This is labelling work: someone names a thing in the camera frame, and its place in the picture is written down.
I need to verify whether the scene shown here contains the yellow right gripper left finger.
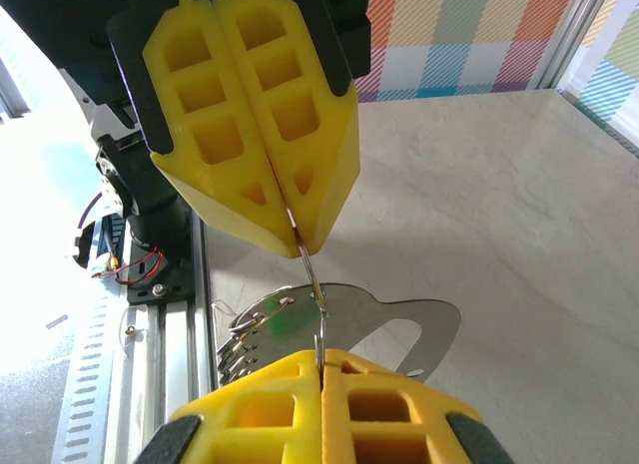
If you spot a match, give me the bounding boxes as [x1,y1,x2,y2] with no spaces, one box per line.
[131,348,323,464]

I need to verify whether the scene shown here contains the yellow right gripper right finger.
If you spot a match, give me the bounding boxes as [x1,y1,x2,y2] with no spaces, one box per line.
[321,347,516,464]

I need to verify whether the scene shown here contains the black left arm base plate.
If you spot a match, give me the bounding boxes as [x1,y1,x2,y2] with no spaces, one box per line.
[117,229,209,308]

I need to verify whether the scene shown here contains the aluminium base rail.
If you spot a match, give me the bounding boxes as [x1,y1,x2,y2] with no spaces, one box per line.
[104,214,221,464]

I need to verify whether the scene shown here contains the grey slotted cable duct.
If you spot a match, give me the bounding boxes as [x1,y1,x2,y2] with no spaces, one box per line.
[49,278,131,464]

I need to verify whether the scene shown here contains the aluminium corner post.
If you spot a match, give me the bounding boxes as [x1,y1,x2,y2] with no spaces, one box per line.
[527,0,616,92]

